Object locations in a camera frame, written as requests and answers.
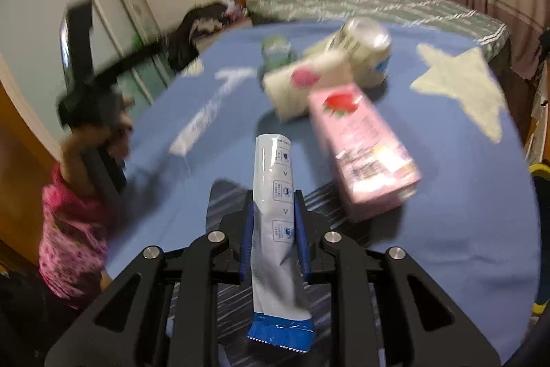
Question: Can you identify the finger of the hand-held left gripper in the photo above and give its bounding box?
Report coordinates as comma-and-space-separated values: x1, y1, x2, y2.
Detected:
62, 2, 94, 90
92, 38, 177, 89

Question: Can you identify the wooden desk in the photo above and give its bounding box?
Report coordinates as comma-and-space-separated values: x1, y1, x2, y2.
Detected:
525, 85, 550, 163

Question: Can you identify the pile of dark clothes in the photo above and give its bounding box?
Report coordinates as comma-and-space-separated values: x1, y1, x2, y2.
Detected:
165, 3, 250, 71

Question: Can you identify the white and blue sachet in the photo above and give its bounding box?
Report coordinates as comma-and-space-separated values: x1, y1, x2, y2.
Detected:
247, 133, 315, 352

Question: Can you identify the tissue pack with pink flower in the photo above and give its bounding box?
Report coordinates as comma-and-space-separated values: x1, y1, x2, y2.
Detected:
262, 51, 353, 120

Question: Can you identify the green and white bottle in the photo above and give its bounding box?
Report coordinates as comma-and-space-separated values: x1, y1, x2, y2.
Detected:
261, 35, 297, 69

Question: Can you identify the green plaid duvet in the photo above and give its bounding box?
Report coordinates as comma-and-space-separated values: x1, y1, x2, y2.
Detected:
247, 0, 510, 58

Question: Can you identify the pink strawberry carton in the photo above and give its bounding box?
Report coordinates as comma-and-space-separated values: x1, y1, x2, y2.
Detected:
308, 83, 422, 222

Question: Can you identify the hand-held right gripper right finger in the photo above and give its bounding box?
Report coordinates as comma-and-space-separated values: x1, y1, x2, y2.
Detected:
292, 188, 501, 367

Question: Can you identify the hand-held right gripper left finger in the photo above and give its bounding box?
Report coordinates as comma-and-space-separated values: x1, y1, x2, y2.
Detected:
45, 188, 259, 367

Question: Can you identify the blue star print tablecloth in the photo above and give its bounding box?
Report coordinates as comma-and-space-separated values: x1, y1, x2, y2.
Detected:
105, 21, 542, 367

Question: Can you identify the person's left hand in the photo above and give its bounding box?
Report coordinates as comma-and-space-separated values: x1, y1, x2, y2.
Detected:
60, 108, 135, 188

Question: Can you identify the white drink can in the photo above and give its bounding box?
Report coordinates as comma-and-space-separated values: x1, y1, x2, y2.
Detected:
327, 18, 393, 87

